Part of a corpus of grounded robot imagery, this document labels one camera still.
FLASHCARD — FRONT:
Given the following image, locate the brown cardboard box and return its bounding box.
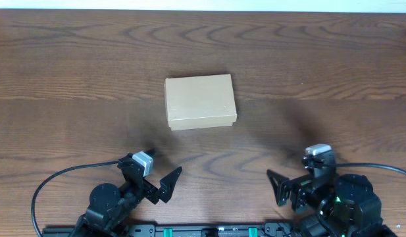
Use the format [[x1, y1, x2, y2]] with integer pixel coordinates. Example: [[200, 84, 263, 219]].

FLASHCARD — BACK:
[[165, 74, 238, 131]]

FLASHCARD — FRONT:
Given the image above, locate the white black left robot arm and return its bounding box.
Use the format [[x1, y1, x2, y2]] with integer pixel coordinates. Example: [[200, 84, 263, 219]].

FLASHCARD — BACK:
[[69, 149, 182, 236]]

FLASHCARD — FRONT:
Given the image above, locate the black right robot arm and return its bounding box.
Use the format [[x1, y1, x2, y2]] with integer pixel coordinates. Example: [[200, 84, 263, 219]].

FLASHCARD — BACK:
[[266, 150, 395, 237]]

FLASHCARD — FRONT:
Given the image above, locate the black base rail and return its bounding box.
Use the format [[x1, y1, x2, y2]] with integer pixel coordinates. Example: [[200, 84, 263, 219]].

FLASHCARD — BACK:
[[41, 223, 305, 237]]

